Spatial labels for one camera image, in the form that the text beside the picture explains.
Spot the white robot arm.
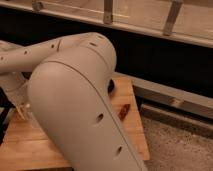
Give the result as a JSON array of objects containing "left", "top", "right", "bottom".
[{"left": 0, "top": 32, "right": 148, "bottom": 171}]

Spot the brown oblong object on table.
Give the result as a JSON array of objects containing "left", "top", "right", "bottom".
[{"left": 118, "top": 104, "right": 130, "bottom": 121}]

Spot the grey metal beam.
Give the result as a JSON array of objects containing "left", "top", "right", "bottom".
[{"left": 114, "top": 72, "right": 213, "bottom": 119}]

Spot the metal rail frame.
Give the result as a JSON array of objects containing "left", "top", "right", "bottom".
[{"left": 0, "top": 0, "right": 213, "bottom": 48}]

